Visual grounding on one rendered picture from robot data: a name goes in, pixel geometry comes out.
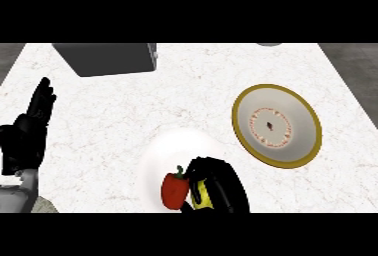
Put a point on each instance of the gold-rimmed grey bowl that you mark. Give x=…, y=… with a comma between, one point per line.
x=276, y=125

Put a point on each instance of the grey round object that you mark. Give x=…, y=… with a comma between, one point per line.
x=269, y=44

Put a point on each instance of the dark grey box appliance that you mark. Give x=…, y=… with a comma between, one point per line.
x=111, y=58

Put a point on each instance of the white plate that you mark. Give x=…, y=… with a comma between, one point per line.
x=167, y=160

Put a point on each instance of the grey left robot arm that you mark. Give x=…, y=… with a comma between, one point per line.
x=19, y=193

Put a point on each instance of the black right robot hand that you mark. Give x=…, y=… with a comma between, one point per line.
x=223, y=186

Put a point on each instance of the red bell pepper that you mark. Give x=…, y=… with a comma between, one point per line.
x=174, y=191

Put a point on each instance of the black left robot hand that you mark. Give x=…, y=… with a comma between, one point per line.
x=27, y=133

